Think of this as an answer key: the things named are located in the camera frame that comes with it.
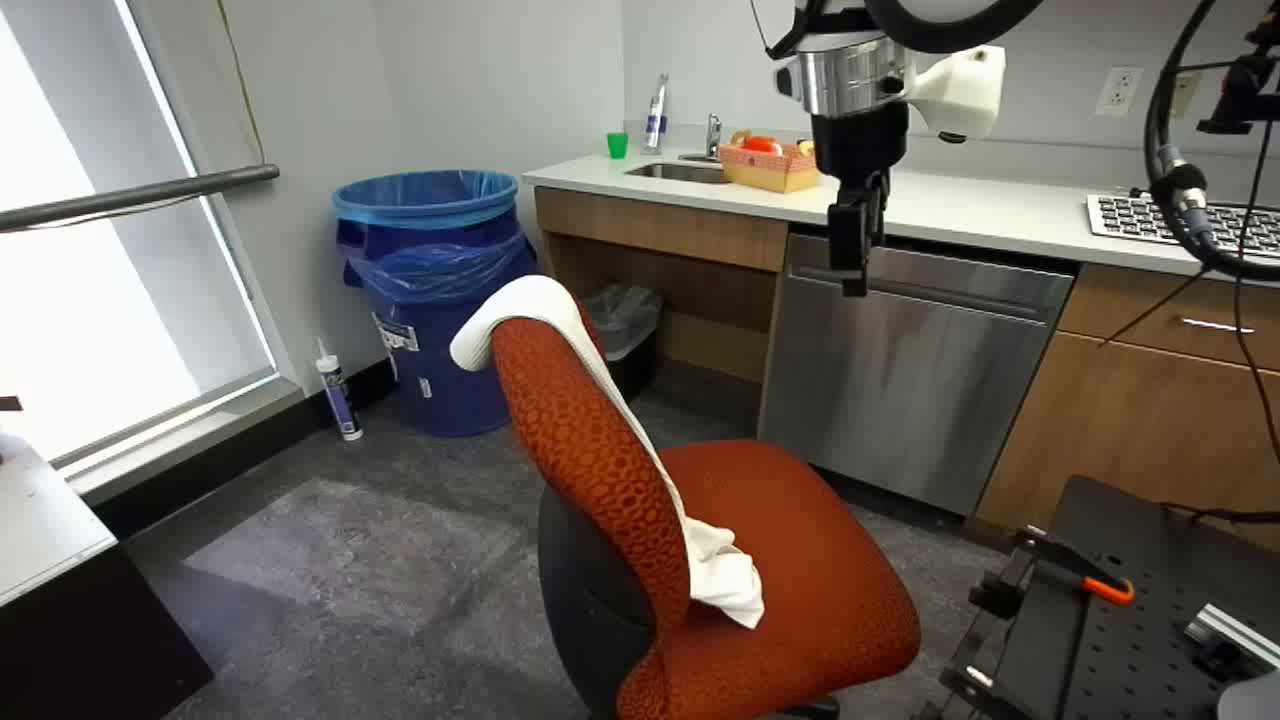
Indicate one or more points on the stainless steel dishwasher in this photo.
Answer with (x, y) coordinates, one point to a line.
(905, 382)

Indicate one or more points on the white countertop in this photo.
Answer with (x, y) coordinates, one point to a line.
(985, 207)

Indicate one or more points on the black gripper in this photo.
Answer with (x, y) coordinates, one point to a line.
(861, 144)

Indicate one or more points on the green cup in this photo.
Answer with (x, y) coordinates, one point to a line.
(616, 144)

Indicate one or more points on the basket with fruit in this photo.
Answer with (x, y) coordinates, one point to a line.
(768, 165)

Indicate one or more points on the white keyboard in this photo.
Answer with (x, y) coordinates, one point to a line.
(1132, 219)

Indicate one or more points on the white side table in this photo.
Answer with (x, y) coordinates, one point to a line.
(43, 532)

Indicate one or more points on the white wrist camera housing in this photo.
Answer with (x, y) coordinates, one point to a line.
(961, 90)

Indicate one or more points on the wooden cabinet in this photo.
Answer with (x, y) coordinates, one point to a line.
(1144, 415)

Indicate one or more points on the black perforated table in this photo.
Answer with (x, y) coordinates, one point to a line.
(1132, 641)

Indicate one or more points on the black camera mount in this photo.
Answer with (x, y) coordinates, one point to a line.
(1240, 86)

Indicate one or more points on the metal faucet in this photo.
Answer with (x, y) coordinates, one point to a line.
(713, 138)

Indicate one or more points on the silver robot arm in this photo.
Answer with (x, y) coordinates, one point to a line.
(841, 73)

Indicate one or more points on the grey window handrail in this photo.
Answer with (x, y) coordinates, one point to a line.
(132, 196)

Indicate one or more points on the white wall outlet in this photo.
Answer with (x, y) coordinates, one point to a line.
(1122, 92)

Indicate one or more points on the blue trash bin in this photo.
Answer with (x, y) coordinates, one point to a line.
(442, 360)

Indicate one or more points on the steel sink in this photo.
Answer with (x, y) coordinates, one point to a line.
(678, 170)

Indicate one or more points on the white towel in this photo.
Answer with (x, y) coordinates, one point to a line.
(532, 304)

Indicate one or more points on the aluminium extrusion bar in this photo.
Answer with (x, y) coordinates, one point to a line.
(1235, 641)

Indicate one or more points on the orange patterned office chair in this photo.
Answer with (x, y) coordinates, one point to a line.
(784, 563)

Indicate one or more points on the blue plastic bin liner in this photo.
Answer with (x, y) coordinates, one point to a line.
(424, 201)

